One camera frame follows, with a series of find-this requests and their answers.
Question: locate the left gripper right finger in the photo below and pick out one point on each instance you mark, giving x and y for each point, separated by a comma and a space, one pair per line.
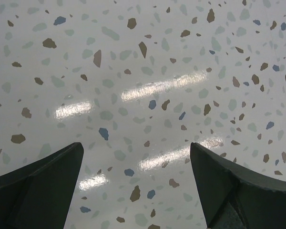
235, 197

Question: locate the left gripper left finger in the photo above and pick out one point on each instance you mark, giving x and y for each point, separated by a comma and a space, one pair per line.
38, 195

